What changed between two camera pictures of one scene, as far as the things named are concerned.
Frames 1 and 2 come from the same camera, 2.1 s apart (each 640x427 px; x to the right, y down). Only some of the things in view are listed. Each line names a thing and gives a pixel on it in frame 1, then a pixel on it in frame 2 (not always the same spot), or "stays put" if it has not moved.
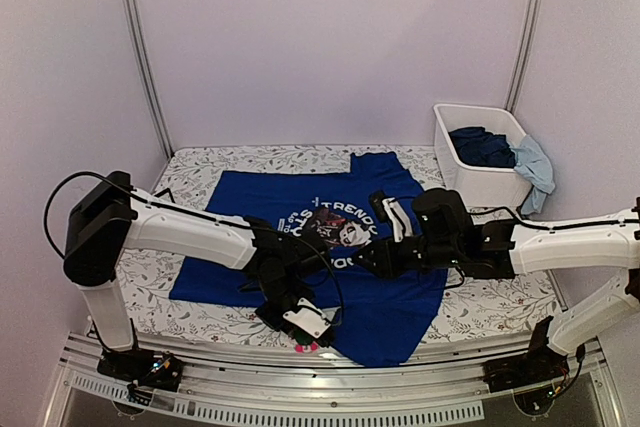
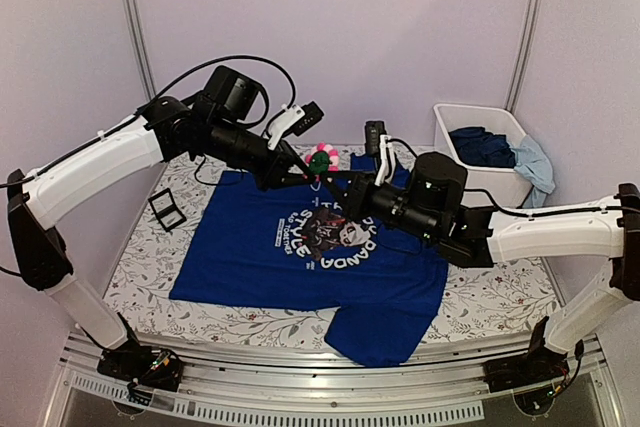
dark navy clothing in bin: (475, 146) stays put
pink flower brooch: (303, 341) -> (322, 159)
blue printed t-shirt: (385, 322) stays put
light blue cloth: (533, 165) stays put
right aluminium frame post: (530, 27) stays put
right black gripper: (385, 257) -> (358, 192)
